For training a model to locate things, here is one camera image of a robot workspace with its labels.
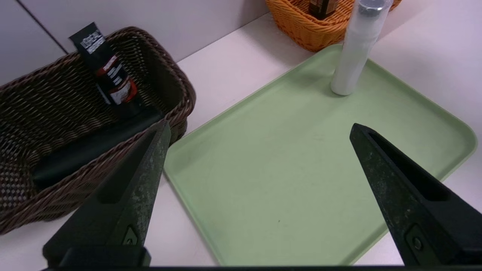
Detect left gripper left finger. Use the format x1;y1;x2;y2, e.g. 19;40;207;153
42;119;172;257

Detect light green plastic tray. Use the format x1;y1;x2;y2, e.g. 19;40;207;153
163;43;478;266

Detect white bottle grey cap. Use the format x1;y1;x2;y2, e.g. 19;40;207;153
330;0;394;96

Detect black glasses case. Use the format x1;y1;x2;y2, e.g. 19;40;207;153
32;107;165;189

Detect dark brown wicker basket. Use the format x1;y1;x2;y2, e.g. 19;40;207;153
0;26;197;235

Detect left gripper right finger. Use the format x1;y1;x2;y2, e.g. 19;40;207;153
349;123;482;266

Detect black face wash tube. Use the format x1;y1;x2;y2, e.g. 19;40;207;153
69;22;142;114

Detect orange wicker basket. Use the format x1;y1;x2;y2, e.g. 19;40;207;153
265;0;403;52

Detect black red gum container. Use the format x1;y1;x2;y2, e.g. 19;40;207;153
309;0;349;20

